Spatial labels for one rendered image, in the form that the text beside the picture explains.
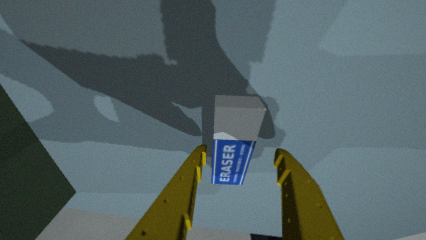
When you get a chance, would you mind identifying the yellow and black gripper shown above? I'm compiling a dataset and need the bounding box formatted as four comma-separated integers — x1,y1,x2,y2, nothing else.
125,145,345,240

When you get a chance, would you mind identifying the white eraser with blue sleeve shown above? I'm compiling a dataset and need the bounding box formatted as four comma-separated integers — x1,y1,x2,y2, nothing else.
211,95,266,185

